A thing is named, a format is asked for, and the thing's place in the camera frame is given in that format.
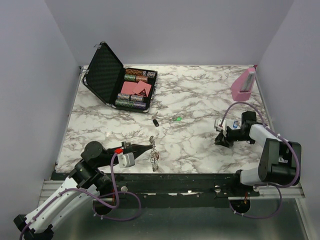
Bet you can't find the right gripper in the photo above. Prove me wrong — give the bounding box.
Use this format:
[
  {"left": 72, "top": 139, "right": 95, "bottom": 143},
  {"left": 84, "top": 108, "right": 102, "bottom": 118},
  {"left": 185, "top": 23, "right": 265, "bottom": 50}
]
[{"left": 214, "top": 126, "right": 254, "bottom": 148}]

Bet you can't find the metal disc keyring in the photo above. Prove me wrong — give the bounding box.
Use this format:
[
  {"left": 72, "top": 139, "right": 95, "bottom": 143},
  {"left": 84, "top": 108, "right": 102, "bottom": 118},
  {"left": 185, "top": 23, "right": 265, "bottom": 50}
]
[{"left": 149, "top": 135, "right": 159, "bottom": 172}]

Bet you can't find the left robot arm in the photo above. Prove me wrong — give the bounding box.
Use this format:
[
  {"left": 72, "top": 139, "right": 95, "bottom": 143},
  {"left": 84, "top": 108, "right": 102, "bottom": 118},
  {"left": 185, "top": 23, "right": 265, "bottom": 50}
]
[{"left": 13, "top": 141, "right": 153, "bottom": 240}]

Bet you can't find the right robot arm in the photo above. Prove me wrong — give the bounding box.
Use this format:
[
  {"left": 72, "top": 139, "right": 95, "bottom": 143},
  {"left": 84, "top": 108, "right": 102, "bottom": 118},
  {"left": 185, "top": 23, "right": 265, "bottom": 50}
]
[{"left": 214, "top": 111, "right": 302, "bottom": 196}]

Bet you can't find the key with green tag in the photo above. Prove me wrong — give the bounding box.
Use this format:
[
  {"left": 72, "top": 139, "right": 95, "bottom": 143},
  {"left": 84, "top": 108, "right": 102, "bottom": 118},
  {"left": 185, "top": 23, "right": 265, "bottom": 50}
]
[{"left": 172, "top": 116, "right": 182, "bottom": 122}]

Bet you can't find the pink holder block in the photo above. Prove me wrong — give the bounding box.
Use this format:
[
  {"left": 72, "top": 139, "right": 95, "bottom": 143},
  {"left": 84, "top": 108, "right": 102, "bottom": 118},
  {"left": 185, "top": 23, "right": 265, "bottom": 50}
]
[{"left": 230, "top": 67, "right": 256, "bottom": 102}]

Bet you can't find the black poker chip case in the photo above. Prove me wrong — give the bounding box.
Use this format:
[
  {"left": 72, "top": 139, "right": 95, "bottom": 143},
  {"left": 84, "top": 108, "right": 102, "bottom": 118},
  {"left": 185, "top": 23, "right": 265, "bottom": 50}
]
[{"left": 82, "top": 41, "right": 158, "bottom": 113}]

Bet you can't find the red card with black triangle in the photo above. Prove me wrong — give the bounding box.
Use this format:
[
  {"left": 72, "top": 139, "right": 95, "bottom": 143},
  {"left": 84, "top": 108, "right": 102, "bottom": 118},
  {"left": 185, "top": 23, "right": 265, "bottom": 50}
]
[{"left": 132, "top": 81, "right": 152, "bottom": 97}]

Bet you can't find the red playing card deck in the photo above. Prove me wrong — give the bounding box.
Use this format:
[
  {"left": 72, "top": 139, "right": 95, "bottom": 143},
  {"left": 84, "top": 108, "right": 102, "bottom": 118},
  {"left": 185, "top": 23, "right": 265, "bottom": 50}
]
[{"left": 120, "top": 81, "right": 138, "bottom": 95}]

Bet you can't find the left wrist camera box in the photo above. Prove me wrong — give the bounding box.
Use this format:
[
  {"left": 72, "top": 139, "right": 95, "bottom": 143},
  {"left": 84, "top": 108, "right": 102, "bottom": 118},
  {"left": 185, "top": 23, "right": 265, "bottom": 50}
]
[{"left": 117, "top": 152, "right": 135, "bottom": 168}]

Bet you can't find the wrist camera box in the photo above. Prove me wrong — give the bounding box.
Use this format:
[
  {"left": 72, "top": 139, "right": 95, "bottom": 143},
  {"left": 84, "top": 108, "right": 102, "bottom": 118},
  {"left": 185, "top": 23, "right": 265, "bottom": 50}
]
[
  {"left": 214, "top": 119, "right": 227, "bottom": 132},
  {"left": 117, "top": 152, "right": 135, "bottom": 168}
]

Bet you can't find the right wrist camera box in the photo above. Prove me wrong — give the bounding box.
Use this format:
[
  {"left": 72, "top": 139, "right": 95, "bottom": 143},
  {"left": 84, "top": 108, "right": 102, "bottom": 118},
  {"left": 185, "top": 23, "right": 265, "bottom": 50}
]
[{"left": 214, "top": 119, "right": 227, "bottom": 132}]

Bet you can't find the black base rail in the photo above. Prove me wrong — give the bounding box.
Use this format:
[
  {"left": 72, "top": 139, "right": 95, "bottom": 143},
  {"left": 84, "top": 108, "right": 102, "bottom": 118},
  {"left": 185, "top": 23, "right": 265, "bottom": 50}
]
[{"left": 51, "top": 171, "right": 266, "bottom": 210}]

